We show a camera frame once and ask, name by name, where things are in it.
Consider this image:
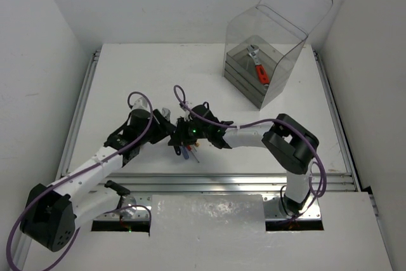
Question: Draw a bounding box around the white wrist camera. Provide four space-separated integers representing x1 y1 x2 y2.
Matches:
180 101 193 112
131 97 150 112

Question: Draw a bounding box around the black handled adjustable wrench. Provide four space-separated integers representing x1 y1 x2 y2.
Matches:
161 107 171 121

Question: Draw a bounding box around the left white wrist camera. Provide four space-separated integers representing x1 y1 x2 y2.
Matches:
131 97 150 112

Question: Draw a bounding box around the large blue screwdriver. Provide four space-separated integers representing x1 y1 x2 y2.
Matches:
180 146 200 163

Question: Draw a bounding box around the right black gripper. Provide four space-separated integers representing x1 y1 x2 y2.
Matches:
169 117 210 145

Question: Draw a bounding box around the clear plastic drawer container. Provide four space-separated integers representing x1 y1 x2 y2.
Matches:
223 0 333 109

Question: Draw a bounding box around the aluminium table frame rail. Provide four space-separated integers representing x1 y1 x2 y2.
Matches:
12 45 381 265

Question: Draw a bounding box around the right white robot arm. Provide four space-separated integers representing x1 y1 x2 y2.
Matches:
168 103 321 219

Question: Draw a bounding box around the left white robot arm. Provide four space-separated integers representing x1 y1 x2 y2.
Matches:
20 108 174 252

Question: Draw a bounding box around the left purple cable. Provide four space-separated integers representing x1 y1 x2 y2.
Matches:
6 91 154 268

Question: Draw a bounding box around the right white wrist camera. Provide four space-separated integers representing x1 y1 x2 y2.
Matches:
180 101 193 112

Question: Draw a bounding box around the red handled adjustable wrench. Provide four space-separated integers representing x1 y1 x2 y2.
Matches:
247 44 270 88

